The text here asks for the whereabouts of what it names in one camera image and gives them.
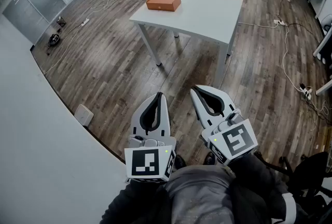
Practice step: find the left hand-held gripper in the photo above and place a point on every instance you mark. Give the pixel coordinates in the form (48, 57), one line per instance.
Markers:
(141, 163)

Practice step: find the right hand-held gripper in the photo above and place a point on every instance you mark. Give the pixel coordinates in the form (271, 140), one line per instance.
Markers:
(233, 140)

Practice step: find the person's left forearm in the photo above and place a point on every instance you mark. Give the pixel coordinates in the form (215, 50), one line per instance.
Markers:
(129, 199)

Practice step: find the person's right forearm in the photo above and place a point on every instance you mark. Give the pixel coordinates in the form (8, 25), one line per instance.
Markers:
(254, 181)

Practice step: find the person's right leg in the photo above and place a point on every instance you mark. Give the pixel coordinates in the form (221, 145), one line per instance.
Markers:
(209, 158)

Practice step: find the person's leg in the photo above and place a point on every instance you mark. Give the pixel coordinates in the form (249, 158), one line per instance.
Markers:
(209, 158)
(180, 162)

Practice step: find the person's left leg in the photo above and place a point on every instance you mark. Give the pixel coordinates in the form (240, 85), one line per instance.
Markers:
(180, 162)

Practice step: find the white square panel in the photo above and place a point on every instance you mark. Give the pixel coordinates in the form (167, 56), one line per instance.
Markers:
(83, 115)

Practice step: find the person's grey shirt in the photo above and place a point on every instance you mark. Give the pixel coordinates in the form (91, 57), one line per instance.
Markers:
(197, 192)

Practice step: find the white power strip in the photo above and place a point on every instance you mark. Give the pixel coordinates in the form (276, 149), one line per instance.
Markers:
(85, 22)
(280, 22)
(306, 92)

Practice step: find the large white table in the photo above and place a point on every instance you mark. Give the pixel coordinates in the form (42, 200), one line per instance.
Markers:
(197, 10)

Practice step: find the black office chair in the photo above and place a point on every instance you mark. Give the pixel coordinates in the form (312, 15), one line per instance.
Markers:
(311, 173)

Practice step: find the orange storage box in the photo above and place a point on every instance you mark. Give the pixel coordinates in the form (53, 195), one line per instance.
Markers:
(163, 0)

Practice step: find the black round floor device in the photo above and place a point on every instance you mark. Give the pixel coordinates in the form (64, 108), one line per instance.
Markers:
(54, 40)

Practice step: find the small dark box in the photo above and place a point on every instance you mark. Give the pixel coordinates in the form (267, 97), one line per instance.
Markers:
(61, 21)

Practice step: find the white backpack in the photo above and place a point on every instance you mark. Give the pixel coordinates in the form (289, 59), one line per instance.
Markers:
(327, 23)

